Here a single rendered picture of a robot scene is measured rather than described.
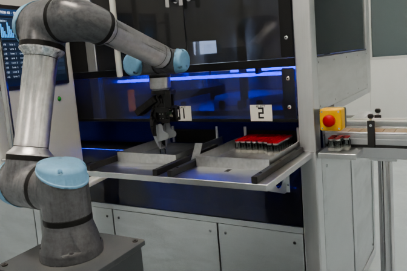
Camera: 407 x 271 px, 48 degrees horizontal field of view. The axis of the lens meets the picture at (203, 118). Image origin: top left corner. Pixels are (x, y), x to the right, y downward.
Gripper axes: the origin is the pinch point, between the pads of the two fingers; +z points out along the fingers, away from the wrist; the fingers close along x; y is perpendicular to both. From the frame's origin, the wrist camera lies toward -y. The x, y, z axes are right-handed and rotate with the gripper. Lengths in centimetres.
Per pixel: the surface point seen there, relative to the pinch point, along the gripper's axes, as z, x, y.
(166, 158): 3.4, -7.2, 6.9
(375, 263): 93, 125, 50
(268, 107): -10.5, 18.7, 34.8
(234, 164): 3.9, -7.2, 33.0
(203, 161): 3.5, -7.2, 21.7
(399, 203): 93, 233, 49
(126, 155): 3.1, -7.1, -10.5
